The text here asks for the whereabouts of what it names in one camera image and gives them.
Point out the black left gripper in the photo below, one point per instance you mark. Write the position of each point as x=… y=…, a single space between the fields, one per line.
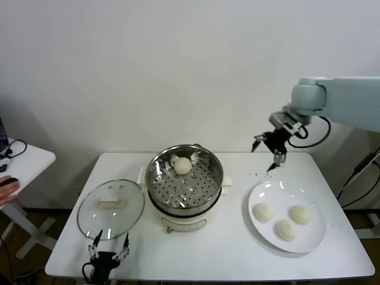
x=102 y=260

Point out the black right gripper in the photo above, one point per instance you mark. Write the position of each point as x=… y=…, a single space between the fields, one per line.
x=277 y=140

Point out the white steamed baozi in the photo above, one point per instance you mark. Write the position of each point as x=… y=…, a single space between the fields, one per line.
x=181 y=166
x=285 y=230
x=301 y=214
x=262 y=212

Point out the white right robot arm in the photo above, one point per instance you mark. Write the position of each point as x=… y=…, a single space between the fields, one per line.
x=341 y=98

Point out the perforated steel steamer basket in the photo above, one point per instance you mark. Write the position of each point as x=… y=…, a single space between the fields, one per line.
x=207 y=166

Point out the bare human hand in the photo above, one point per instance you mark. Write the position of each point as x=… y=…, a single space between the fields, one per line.
x=7 y=193

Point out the brown crumb specks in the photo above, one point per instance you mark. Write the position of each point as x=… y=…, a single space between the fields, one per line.
x=268 y=175

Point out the white round plate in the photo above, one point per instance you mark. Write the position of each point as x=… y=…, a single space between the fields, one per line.
x=273 y=193

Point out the white electric cooker base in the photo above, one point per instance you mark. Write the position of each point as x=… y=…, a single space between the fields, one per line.
x=184 y=224

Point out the white small table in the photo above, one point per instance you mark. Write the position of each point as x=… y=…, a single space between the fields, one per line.
x=29 y=163

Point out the black computer mouse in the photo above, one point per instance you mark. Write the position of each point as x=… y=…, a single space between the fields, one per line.
x=12 y=180

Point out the small black device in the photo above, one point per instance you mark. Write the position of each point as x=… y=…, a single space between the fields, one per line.
x=2 y=168

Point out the small white adapter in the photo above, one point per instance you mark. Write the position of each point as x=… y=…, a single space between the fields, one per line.
x=3 y=161

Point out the dark laptop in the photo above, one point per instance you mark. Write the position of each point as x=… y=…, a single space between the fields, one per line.
x=2 y=133

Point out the white metal floor frame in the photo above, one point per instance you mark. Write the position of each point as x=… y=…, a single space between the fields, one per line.
x=368 y=234

